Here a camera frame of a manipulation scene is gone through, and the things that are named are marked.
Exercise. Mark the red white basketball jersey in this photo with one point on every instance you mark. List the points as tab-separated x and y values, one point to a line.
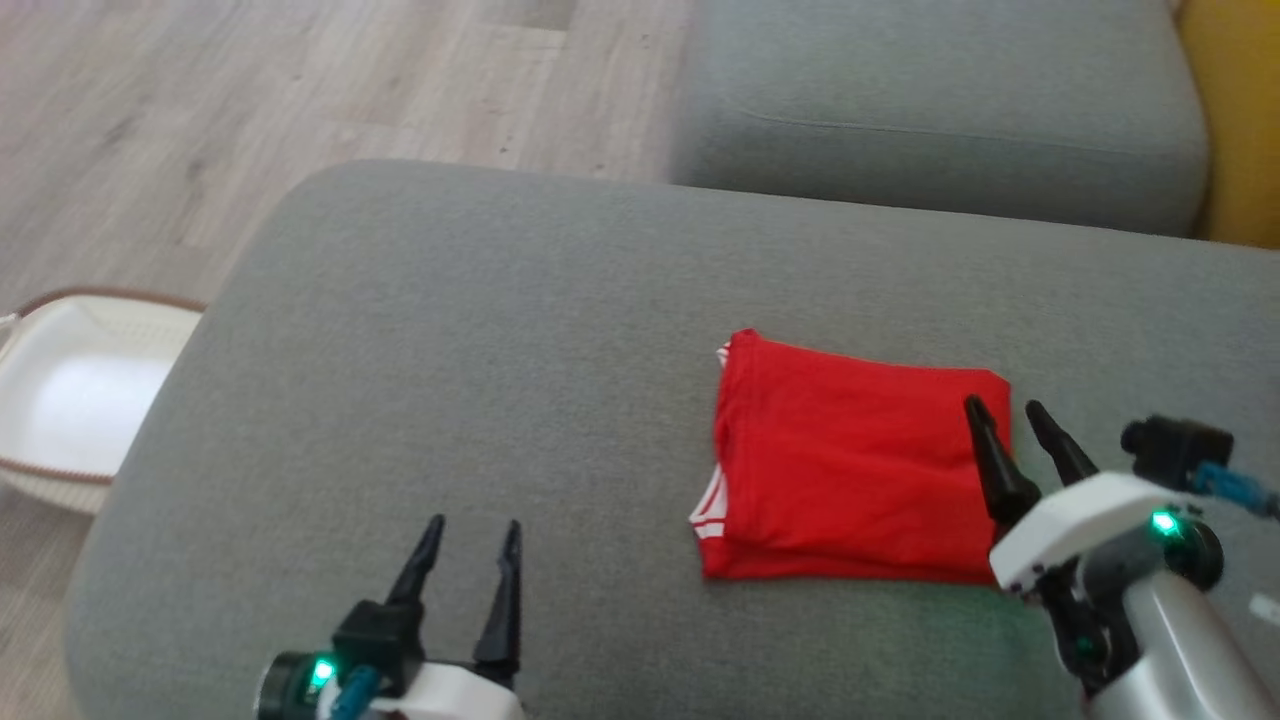
850	450

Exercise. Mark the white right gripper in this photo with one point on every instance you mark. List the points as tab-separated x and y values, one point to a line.
1070	530

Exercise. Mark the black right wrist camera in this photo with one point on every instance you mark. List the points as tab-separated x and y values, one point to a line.
1175	450

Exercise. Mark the white laundry basket brown rim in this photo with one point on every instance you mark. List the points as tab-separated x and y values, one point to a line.
80	400

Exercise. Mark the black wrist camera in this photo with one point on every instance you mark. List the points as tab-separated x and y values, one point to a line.
375	640
1175	450

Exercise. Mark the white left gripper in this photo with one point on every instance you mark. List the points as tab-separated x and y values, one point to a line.
450	700

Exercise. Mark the small grey sofa seat cushion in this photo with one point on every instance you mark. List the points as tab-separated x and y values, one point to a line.
940	100

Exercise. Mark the wide yellow sofa back cushion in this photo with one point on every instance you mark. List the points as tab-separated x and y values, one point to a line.
1245	120

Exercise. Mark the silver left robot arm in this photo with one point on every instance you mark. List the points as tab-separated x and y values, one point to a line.
290	690

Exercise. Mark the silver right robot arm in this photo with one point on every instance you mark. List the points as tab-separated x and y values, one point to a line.
1190	650

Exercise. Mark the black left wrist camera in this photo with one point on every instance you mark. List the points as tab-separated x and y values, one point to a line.
375	640

